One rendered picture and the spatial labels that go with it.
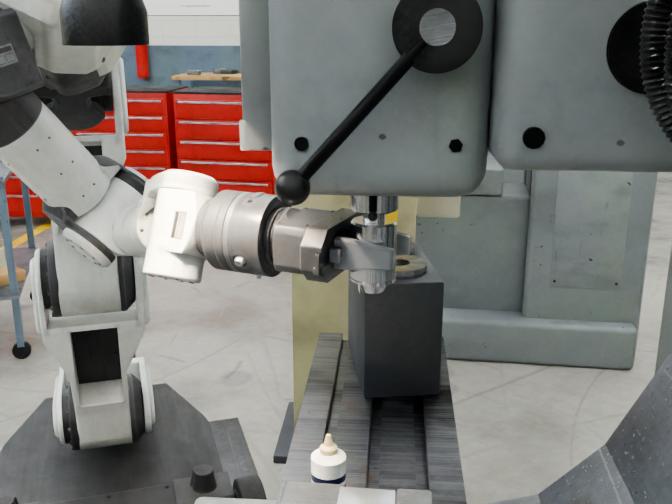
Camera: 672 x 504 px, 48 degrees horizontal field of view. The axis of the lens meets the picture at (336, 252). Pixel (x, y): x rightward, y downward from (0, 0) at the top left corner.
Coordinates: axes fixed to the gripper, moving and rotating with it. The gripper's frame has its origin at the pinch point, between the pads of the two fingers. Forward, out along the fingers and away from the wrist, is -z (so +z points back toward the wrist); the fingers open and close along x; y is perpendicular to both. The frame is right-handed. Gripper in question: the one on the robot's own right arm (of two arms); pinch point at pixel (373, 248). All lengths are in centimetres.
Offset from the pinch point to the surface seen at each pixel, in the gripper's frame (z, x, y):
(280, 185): 2.7, -15.3, -9.2
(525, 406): 11, 210, 125
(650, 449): -28.8, 16.7, 25.5
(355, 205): 1.3, -2.0, -4.8
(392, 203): -2.2, -0.9, -5.1
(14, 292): 228, 167, 94
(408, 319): 6.0, 32.4, 20.7
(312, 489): 2.2, -10.3, 22.4
